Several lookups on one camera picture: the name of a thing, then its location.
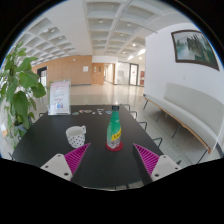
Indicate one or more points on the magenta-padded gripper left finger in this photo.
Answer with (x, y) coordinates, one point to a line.
(56, 165)

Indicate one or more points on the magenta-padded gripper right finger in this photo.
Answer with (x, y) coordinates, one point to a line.
(165, 166)

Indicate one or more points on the green plastic drink bottle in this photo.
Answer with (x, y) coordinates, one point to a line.
(114, 128)

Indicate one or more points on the white polka-dot mug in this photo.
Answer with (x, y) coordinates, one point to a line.
(75, 136)

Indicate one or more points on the black metal chairs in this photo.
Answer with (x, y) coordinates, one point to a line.
(144, 123)

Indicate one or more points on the long white bench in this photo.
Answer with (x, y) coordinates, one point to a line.
(190, 110)

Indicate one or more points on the clear acrylic sign stand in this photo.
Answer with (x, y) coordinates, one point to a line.
(59, 97)

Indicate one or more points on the green leafy potted plant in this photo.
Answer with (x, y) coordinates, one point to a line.
(20, 100)

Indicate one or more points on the brown wooden door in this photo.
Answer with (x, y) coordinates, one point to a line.
(98, 74)

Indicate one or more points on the framed landscape painting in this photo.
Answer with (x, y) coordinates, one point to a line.
(193, 48)

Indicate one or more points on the recessed ceiling lights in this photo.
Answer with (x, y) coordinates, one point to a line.
(134, 44)

